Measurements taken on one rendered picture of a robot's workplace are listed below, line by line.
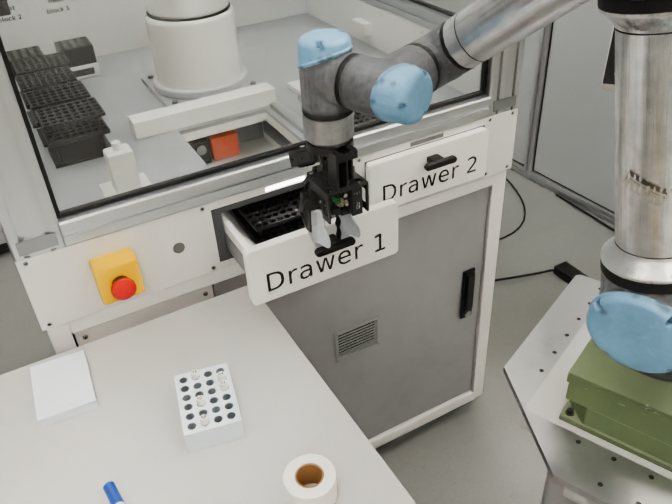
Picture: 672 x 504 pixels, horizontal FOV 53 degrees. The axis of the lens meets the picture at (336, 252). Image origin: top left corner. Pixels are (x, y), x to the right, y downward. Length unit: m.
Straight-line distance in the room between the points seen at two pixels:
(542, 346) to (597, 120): 1.80
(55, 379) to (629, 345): 0.85
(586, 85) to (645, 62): 2.18
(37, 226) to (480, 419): 1.37
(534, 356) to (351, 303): 0.50
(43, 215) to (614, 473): 0.91
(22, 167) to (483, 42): 0.68
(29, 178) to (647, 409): 0.93
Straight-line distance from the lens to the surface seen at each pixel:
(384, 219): 1.20
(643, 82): 0.71
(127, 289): 1.16
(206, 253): 1.26
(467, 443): 2.00
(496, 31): 0.92
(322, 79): 0.94
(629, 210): 0.77
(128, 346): 1.23
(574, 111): 2.94
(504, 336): 2.32
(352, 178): 1.03
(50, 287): 1.21
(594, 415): 1.04
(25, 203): 1.13
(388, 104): 0.88
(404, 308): 1.62
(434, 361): 1.81
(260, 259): 1.11
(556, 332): 1.21
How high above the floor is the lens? 1.55
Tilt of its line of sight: 35 degrees down
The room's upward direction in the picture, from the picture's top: 3 degrees counter-clockwise
